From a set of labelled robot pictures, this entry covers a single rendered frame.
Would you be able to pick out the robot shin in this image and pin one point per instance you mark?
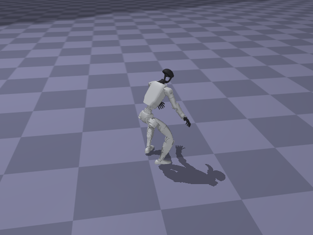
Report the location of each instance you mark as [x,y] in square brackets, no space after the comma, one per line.
[166,148]
[150,133]

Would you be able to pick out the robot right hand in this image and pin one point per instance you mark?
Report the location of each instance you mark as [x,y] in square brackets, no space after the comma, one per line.
[187,121]

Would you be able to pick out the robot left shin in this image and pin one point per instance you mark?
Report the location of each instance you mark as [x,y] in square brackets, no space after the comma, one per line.
[150,133]

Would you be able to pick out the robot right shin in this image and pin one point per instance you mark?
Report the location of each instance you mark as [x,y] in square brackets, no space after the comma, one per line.
[166,148]

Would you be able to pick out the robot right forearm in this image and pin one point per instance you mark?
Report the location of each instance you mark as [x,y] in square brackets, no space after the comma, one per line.
[180,112]

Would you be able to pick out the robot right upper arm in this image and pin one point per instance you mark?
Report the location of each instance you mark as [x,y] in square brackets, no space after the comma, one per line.
[169,92]

